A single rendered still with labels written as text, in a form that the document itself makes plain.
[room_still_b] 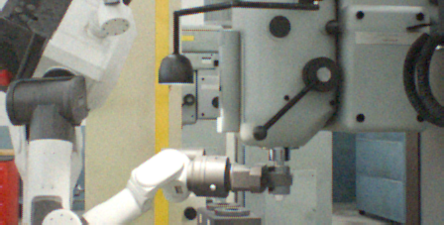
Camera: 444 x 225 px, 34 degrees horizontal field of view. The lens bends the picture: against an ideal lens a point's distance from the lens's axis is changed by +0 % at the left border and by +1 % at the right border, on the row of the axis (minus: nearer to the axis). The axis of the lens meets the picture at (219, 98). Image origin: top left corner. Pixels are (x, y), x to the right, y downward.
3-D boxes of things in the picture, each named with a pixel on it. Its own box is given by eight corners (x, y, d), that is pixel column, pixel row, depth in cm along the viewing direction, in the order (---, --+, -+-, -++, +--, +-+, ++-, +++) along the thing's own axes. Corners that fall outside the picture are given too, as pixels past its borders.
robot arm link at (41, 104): (10, 141, 149) (13, 77, 153) (25, 149, 158) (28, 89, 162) (65, 138, 148) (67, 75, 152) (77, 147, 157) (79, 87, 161)
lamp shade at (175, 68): (151, 83, 145) (151, 53, 145) (178, 84, 150) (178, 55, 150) (173, 82, 139) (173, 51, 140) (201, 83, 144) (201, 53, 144)
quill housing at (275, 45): (250, 149, 140) (250, -16, 140) (226, 144, 160) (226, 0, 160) (342, 148, 144) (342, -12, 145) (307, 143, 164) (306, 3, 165)
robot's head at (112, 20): (93, 41, 161) (106, 16, 155) (85, 5, 166) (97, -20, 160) (121, 43, 165) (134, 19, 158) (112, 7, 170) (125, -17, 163)
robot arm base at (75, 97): (11, 142, 155) (-1, 95, 150) (28, 111, 166) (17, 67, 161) (80, 139, 154) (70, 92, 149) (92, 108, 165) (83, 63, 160)
